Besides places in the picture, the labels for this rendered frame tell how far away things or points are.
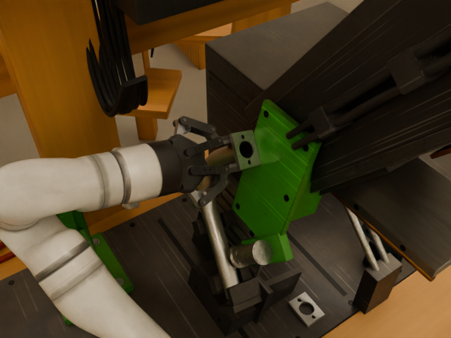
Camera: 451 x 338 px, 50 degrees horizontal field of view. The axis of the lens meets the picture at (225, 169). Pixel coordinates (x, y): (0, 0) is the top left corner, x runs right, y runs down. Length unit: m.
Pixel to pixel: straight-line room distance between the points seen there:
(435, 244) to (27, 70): 0.66
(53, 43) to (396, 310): 0.74
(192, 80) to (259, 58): 2.17
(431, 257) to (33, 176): 0.53
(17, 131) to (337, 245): 2.16
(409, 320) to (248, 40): 0.57
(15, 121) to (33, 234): 2.33
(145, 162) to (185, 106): 2.20
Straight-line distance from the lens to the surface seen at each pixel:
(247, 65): 0.84
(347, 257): 1.00
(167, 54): 3.29
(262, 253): 0.74
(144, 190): 0.63
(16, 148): 2.75
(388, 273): 0.86
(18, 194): 0.56
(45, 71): 0.83
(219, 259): 0.83
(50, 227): 0.62
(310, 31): 0.95
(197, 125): 0.70
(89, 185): 0.60
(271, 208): 0.73
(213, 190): 0.69
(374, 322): 0.93
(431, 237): 0.77
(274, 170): 0.71
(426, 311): 0.97
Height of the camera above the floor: 1.69
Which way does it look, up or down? 44 degrees down
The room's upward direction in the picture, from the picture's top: straight up
